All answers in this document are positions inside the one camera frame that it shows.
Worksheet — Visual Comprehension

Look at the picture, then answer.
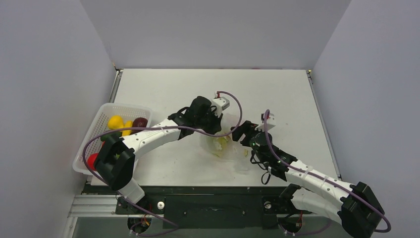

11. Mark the dark red fake plum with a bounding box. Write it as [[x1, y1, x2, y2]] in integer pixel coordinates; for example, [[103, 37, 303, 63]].
[[132, 117, 149, 127]]

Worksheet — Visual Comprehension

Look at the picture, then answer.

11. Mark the dark green fake avocado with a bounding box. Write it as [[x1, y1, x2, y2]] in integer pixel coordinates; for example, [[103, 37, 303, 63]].
[[100, 131, 122, 142]]

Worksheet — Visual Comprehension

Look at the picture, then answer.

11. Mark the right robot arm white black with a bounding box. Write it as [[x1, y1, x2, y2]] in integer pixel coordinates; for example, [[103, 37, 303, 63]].
[[232, 120, 385, 238]]

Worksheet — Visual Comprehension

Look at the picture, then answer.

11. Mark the yellow fake banana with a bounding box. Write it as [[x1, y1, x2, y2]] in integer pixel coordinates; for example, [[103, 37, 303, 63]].
[[121, 120, 134, 137]]

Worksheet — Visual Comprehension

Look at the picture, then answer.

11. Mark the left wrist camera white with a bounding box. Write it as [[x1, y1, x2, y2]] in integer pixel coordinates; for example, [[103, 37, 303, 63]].
[[210, 97, 230, 118]]

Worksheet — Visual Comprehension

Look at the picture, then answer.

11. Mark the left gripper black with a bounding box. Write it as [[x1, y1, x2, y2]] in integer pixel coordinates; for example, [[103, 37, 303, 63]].
[[196, 108, 223, 137]]

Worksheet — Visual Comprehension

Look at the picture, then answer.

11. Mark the clear plastic bag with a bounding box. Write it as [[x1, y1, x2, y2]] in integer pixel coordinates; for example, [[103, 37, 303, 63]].
[[199, 134, 250, 174]]

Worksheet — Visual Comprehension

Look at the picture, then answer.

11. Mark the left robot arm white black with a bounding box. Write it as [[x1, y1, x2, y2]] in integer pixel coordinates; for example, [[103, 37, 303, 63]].
[[93, 96, 230, 213]]

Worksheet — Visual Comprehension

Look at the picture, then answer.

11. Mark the white plastic basket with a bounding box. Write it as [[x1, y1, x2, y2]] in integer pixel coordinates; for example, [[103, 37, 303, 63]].
[[72, 103, 154, 177]]

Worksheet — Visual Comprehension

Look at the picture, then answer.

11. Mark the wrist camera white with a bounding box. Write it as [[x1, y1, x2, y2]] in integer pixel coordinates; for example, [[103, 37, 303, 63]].
[[210, 97, 230, 118], [255, 113, 276, 132]]

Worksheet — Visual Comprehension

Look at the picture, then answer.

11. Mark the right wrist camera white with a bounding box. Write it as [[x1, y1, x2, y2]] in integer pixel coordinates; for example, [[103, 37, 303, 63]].
[[255, 113, 276, 132]]

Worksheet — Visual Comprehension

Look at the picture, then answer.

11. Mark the yellow fake pear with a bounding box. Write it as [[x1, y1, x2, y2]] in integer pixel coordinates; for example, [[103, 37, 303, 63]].
[[107, 115, 124, 130]]

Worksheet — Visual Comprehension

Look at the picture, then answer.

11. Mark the red fake apple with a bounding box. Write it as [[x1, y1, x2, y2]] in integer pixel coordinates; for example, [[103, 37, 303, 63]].
[[87, 153, 98, 171]]

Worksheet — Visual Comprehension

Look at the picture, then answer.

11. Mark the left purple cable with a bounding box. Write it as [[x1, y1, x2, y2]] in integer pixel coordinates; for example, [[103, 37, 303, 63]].
[[82, 91, 244, 231]]

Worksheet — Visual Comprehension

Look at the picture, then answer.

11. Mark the yellow fake lemon in bag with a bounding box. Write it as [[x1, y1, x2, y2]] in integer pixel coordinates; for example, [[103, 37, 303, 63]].
[[210, 136, 231, 154]]

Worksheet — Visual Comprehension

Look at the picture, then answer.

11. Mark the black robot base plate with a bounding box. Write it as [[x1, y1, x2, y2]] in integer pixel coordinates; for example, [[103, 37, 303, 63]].
[[82, 185, 329, 231]]

